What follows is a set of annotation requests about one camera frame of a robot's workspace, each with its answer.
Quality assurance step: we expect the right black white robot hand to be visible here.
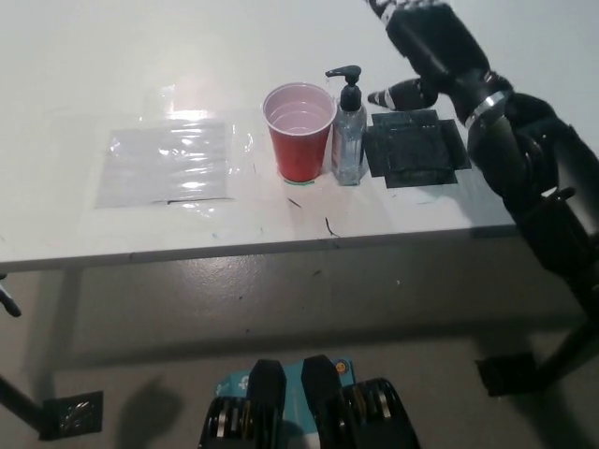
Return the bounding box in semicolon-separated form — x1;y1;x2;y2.
364;0;492;111

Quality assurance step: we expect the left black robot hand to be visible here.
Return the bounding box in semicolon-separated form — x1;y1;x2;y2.
0;273;22;319

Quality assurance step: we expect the clear hand soap pump bottle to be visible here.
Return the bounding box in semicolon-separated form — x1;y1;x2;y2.
325;65;367;187

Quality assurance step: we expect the black table leg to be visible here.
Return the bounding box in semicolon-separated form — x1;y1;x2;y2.
542;308;599;385
0;373;42;432

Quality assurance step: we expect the black tape patch on table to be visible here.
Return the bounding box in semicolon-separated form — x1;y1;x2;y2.
362;109;472;190

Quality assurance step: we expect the red plastic cup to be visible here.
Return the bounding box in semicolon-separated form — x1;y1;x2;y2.
261;82;336;183

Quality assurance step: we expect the clear plastic sheet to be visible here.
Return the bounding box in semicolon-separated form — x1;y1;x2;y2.
95;120;234;210

